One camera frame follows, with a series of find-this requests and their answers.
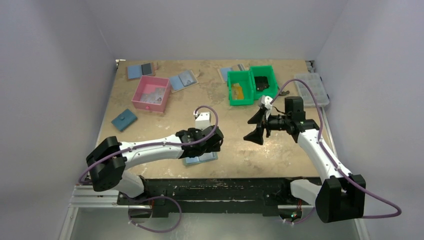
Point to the right green bin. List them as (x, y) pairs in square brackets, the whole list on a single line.
[(268, 71)]

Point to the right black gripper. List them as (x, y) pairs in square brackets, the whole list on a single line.
[(265, 122)]

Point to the yellow item in bin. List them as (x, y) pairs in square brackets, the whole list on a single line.
[(237, 92)]

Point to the left green bin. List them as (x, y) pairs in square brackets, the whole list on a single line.
[(245, 79)]

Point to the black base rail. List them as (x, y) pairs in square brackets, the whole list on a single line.
[(267, 196)]

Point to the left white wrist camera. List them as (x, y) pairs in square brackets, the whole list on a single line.
[(202, 120)]

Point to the dark blue card holder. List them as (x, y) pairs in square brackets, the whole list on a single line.
[(124, 120)]

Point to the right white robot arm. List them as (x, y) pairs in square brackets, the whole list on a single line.
[(339, 197)]

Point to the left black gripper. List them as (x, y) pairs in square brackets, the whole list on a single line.
[(214, 148)]

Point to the green card holder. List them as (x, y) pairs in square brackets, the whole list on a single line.
[(206, 157)]

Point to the cards in pink box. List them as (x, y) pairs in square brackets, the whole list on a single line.
[(154, 97)]

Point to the dark tool beside bin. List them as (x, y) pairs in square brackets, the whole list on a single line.
[(283, 92)]

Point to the blue card behind bin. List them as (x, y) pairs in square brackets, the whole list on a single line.
[(223, 71)]

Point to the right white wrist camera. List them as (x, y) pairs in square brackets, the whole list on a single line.
[(265, 102)]

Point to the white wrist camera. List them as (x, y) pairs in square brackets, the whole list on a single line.
[(202, 120), (265, 102)]

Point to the clear compartment organizer box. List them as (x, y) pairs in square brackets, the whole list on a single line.
[(314, 82)]

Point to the pink open box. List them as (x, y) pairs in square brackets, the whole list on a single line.
[(146, 85)]

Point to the green bin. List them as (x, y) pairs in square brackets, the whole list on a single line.
[(245, 79), (268, 71)]

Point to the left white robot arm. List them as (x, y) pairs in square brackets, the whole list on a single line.
[(109, 163)]

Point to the black item in bin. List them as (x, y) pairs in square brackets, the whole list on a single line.
[(261, 83)]

